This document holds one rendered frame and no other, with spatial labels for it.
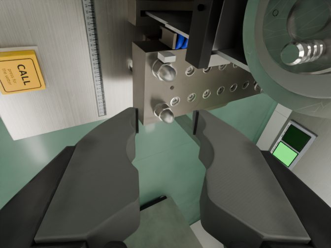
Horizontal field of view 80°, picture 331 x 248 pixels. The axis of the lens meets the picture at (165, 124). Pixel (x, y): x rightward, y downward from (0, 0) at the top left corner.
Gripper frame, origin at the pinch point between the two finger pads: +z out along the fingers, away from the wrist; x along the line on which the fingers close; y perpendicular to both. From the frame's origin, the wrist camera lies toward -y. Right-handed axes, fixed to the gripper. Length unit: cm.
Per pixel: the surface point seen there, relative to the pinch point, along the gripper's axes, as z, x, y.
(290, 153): 30, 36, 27
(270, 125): 255, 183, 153
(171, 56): 23.5, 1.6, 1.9
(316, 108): 3.4, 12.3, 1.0
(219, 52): 14.3, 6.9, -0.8
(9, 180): 101, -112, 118
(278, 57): 5.3, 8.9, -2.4
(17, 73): 24.4, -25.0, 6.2
